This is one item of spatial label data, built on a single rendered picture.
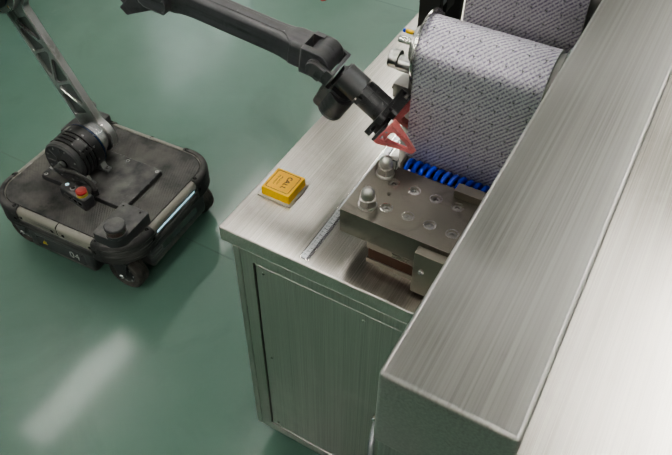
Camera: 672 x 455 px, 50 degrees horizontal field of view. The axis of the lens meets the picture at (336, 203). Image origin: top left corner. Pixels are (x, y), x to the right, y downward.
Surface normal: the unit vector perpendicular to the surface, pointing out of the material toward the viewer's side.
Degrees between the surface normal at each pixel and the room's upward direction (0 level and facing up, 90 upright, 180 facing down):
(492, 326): 0
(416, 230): 0
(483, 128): 90
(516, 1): 92
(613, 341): 0
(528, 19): 92
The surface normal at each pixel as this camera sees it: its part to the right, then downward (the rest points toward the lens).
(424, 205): 0.00, -0.70
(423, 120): -0.49, 0.62
